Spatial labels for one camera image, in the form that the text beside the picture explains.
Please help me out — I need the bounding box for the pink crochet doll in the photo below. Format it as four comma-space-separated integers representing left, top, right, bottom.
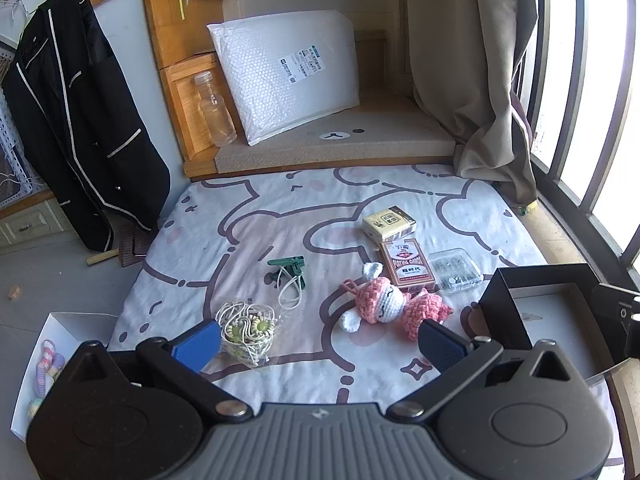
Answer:
337, 261, 455, 343

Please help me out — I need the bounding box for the pastel crochet toy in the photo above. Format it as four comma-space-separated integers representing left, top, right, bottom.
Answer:
27, 340, 67, 423

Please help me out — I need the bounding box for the printed cartoon blanket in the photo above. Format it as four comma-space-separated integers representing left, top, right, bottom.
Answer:
107, 164, 551, 406

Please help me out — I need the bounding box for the clear plastic case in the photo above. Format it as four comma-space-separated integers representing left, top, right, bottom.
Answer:
427, 248, 483, 293

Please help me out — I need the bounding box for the black jacket with white trim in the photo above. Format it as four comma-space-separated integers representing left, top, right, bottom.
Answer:
4, 0, 172, 253

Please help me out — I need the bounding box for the clear bag of beaded cords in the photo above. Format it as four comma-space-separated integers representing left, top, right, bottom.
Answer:
214, 301, 281, 368

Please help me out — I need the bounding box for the yellow tissue pack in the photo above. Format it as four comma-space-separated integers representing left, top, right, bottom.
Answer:
362, 205, 418, 246

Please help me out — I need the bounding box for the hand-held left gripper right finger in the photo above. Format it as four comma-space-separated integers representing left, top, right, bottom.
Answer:
387, 319, 576, 423

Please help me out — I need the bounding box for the beige curtain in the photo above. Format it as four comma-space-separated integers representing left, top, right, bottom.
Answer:
400, 0, 541, 206

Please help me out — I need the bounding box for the brush with wooden handle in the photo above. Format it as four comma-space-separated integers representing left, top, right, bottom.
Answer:
87, 225, 151, 267

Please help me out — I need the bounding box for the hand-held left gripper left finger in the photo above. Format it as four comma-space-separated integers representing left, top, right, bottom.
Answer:
65, 321, 253, 421

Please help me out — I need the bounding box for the black cardboard box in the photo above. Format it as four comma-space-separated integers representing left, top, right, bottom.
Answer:
477, 263, 626, 391

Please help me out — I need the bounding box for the red playing cards box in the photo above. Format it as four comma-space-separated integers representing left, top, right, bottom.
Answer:
379, 239, 437, 292

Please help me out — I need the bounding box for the wooden cabinet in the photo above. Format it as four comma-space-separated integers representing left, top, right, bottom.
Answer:
55, 0, 236, 178

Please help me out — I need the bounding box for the clear glass bottle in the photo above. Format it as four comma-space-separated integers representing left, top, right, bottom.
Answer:
192, 71, 238, 148

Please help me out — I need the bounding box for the black window grille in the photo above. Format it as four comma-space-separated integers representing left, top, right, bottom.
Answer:
510, 0, 640, 281

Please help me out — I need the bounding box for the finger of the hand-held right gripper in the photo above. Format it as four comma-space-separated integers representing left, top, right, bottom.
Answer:
591, 282, 640, 336

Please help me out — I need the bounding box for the white cardboard box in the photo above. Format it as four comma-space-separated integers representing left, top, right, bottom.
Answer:
10, 311, 118, 445

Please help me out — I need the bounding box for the white wire rack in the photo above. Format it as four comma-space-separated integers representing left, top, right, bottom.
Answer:
0, 35, 51, 208

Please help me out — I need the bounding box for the beige seat cushion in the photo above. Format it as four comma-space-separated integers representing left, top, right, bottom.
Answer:
214, 95, 456, 177

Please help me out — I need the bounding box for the green clip with white cord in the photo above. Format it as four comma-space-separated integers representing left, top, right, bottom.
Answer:
266, 256, 307, 310

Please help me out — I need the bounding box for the white bubble mailer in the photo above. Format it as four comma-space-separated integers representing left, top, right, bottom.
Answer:
206, 10, 362, 147

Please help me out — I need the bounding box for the white drawer cabinet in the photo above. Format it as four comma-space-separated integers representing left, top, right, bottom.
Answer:
0, 199, 68, 248

